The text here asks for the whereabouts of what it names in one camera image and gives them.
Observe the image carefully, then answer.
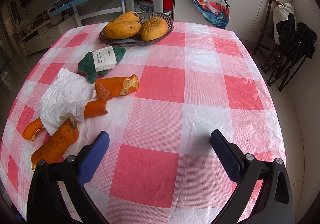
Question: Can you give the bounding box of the long orange peel with stem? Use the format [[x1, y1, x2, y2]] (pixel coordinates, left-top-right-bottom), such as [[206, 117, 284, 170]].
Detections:
[[31, 113, 79, 171]]

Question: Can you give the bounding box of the curled orange peel piece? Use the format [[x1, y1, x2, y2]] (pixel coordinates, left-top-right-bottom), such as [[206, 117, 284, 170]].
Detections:
[[22, 97, 109, 142]]

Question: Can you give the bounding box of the white paper napkin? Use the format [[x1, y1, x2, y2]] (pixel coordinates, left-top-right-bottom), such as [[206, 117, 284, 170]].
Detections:
[[40, 68, 95, 136]]

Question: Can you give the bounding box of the green plush toy with label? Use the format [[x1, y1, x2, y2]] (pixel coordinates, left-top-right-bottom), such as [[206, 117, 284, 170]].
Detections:
[[78, 46, 126, 83]]

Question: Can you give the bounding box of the red white checkered tablecloth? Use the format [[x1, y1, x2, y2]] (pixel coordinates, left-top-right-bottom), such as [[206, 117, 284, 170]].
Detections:
[[0, 21, 287, 224]]

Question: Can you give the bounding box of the black folding chair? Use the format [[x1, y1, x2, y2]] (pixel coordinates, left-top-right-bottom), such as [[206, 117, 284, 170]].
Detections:
[[264, 13, 318, 91]]

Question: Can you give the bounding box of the cream tv stand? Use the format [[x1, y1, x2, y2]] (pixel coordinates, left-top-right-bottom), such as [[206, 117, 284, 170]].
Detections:
[[16, 15, 78, 56]]

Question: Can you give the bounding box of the dark wicker fruit basket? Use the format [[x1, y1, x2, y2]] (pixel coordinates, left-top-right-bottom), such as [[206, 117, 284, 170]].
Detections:
[[99, 12, 174, 48]]

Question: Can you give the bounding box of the pink kettlebell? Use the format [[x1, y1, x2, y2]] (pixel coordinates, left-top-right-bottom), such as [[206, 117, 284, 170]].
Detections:
[[47, 6, 63, 26]]

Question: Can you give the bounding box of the left yellow mango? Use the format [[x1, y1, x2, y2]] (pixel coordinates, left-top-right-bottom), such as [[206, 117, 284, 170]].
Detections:
[[104, 21, 142, 40]]

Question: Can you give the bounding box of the wooden chair with white bag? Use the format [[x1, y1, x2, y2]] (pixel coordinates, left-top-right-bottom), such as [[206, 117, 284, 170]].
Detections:
[[253, 0, 295, 54]]

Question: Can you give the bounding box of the right round yellow mango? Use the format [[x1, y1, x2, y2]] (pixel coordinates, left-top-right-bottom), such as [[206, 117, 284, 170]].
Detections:
[[140, 17, 168, 41]]

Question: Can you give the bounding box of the rear yellow mango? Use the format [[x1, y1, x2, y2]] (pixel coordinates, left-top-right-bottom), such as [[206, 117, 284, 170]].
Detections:
[[114, 11, 140, 22]]

